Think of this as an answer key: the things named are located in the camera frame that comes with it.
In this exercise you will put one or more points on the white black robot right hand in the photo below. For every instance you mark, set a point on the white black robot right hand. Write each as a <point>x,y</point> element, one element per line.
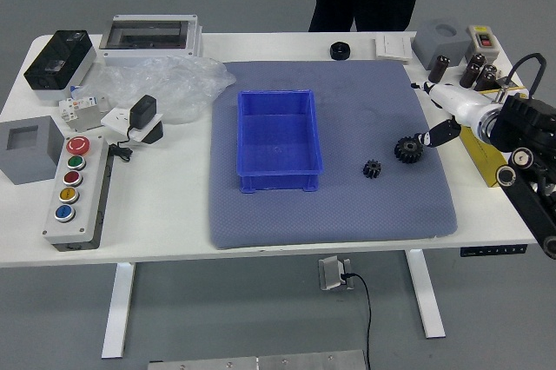
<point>460,103</point>

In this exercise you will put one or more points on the big black gear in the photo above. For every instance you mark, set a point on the big black gear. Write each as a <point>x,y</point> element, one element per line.
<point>408,150</point>

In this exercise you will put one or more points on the small black gear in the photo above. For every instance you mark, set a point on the small black gear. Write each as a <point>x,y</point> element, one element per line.
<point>372,169</point>

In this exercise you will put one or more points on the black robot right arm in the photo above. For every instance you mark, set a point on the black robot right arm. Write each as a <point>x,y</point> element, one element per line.
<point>527,120</point>

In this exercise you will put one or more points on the yellow white cardboard box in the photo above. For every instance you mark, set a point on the yellow white cardboard box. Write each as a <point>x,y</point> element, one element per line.
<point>482,157</point>

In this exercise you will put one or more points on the blue plastic box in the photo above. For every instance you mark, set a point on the blue plastic box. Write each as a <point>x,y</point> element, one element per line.
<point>278,140</point>

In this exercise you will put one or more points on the silver floor socket box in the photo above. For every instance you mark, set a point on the silver floor socket box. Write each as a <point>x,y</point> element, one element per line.
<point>330,272</point>

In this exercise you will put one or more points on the grey distribution box clear window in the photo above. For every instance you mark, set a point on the grey distribution box clear window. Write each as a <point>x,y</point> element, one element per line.
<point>147,50</point>

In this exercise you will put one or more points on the dark brown capacitor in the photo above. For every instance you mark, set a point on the dark brown capacitor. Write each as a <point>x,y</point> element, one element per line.
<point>469,76</point>
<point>486,78</point>
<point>476,59</point>
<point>438,69</point>

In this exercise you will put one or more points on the grey block with round hole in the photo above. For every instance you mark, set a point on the grey block with round hole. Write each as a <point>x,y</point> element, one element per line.
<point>434,46</point>

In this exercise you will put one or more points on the black table control panel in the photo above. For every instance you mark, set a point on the black table control panel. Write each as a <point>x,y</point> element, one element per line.
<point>493,250</point>

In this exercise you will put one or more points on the grey-blue foam mat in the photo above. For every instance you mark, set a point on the grey-blue foam mat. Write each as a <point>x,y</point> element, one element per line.
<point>347,213</point>

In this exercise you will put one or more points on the white table leg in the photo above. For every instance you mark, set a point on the white table leg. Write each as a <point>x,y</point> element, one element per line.
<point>426,296</point>
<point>118,309</point>

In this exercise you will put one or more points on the clear plastic bag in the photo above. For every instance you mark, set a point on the clear plastic bag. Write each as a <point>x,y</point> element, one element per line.
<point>174,79</point>

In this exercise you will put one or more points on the black socket base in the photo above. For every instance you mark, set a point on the black socket base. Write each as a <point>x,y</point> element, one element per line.
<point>154,135</point>

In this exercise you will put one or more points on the black power adapter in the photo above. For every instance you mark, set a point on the black power adapter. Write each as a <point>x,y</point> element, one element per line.
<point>142,111</point>

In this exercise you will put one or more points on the grey metal plate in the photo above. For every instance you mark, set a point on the grey metal plate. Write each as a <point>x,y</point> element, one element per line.
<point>260,362</point>

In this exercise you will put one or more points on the white socket plate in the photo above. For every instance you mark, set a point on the white socket plate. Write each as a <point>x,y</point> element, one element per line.
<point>115,118</point>

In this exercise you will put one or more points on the white circuit breaker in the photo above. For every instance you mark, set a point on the white circuit breaker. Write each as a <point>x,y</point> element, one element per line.
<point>82,111</point>

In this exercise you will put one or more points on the grey five-button control station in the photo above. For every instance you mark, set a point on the grey five-button control station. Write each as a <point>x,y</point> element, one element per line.
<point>71,196</point>

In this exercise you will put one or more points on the grey block with square hole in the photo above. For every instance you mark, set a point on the grey block with square hole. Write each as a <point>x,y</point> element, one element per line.
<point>26,157</point>

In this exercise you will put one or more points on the beige switch box red button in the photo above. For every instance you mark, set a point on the beige switch box red button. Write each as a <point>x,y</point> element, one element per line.
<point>483,42</point>

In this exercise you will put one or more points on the white wall switch plate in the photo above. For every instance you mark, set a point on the white wall switch plate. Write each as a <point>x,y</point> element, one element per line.
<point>393,48</point>

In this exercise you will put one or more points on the grey enclosure with black lid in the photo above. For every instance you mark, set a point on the grey enclosure with black lid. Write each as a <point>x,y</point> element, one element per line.
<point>56,61</point>

